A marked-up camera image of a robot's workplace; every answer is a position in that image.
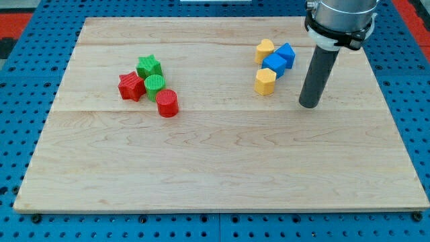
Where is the blue cube block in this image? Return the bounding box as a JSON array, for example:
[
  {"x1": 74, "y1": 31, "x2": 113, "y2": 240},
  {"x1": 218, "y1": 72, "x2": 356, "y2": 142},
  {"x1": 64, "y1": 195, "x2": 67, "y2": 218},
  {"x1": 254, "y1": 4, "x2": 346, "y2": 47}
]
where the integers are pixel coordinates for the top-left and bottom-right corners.
[{"x1": 261, "y1": 53, "x2": 287, "y2": 79}]

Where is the green cylinder block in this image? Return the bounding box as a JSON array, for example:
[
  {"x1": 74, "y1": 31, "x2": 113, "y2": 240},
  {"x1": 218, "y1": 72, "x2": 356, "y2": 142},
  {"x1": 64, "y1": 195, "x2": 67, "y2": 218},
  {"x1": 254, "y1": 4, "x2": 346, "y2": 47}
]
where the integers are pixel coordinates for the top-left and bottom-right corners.
[{"x1": 144, "y1": 75, "x2": 165, "y2": 102}]

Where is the yellow heart block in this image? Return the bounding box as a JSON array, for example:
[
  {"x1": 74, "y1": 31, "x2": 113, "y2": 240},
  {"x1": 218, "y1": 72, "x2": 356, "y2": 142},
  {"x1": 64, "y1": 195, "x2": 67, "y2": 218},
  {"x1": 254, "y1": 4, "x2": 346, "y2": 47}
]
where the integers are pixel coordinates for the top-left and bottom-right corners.
[{"x1": 254, "y1": 39, "x2": 275, "y2": 64}]

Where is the blue triangle block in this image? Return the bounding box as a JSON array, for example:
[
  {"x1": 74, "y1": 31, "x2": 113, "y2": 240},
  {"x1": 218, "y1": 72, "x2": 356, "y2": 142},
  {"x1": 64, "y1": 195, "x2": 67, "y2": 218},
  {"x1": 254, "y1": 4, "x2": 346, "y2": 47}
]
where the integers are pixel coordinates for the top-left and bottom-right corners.
[{"x1": 275, "y1": 43, "x2": 296, "y2": 69}]

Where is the green star block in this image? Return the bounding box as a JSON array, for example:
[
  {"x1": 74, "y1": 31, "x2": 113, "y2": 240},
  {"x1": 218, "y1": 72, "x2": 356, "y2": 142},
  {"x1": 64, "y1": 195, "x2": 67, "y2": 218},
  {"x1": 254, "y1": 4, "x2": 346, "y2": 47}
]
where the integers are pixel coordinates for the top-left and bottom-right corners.
[{"x1": 136, "y1": 54, "x2": 163, "y2": 79}]

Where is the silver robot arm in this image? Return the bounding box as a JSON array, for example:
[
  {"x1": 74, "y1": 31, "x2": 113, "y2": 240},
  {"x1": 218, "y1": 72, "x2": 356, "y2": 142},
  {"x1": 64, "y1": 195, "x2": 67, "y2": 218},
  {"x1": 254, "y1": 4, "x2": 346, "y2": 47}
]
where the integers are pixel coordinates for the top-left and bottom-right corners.
[{"x1": 304, "y1": 0, "x2": 379, "y2": 52}]

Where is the red cylinder block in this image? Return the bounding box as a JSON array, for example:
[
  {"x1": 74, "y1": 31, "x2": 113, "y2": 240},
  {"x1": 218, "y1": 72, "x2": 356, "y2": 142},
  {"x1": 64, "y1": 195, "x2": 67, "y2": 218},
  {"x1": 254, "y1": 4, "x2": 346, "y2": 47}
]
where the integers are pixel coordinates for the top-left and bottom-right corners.
[{"x1": 155, "y1": 89, "x2": 179, "y2": 118}]

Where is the wooden board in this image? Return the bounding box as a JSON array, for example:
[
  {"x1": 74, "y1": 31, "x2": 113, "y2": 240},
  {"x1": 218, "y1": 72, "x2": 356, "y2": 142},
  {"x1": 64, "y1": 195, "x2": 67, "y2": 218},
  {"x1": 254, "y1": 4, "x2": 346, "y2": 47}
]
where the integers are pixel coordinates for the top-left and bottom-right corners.
[{"x1": 13, "y1": 17, "x2": 429, "y2": 214}]

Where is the yellow hexagon block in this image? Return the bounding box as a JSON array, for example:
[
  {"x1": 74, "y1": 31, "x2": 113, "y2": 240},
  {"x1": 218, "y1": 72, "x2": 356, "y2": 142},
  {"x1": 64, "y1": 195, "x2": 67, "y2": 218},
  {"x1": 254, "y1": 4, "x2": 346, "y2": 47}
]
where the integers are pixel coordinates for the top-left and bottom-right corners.
[{"x1": 254, "y1": 68, "x2": 276, "y2": 95}]

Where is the red star block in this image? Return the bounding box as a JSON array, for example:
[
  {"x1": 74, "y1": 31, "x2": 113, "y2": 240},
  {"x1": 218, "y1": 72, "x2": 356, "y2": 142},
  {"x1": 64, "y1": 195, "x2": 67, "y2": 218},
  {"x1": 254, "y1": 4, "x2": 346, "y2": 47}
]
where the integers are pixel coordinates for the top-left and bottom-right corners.
[{"x1": 118, "y1": 71, "x2": 146, "y2": 102}]

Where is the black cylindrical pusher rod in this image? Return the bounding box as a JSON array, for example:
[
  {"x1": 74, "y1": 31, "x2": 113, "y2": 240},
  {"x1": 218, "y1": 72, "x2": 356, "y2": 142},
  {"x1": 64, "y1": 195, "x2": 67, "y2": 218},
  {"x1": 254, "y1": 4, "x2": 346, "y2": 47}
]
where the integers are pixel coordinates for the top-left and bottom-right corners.
[{"x1": 299, "y1": 46, "x2": 339, "y2": 108}]

